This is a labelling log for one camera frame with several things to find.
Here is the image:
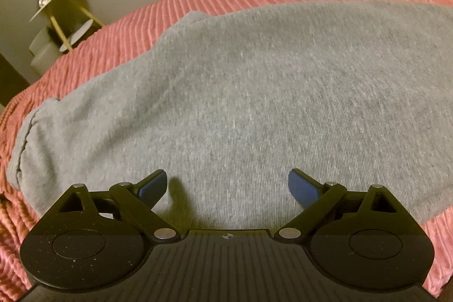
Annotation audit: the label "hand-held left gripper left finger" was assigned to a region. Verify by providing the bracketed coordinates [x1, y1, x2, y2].
[57, 170, 178, 242]

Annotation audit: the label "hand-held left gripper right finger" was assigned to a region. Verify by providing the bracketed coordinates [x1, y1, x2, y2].
[279, 168, 399, 243]

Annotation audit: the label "grey pants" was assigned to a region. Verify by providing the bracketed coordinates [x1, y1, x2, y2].
[8, 0, 453, 231]

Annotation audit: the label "white cube stool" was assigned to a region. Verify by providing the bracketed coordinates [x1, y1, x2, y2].
[28, 27, 65, 77]

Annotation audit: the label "gold two-tier side table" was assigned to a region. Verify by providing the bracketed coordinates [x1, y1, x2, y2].
[30, 0, 105, 52]

